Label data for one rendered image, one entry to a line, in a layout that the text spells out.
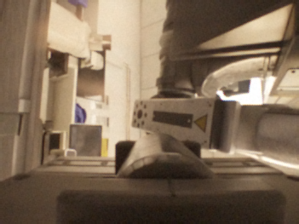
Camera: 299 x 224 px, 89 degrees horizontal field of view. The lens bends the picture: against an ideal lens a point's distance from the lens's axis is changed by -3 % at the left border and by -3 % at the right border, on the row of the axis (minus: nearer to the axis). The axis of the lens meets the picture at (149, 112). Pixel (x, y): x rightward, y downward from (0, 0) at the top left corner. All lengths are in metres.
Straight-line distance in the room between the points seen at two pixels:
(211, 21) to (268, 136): 0.24
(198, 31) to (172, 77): 0.12
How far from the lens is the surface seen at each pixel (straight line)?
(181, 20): 0.41
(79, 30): 1.02
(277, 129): 0.28
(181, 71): 0.42
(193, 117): 0.26
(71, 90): 1.55
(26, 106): 0.75
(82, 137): 1.22
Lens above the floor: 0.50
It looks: 56 degrees up
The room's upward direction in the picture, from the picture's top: 100 degrees clockwise
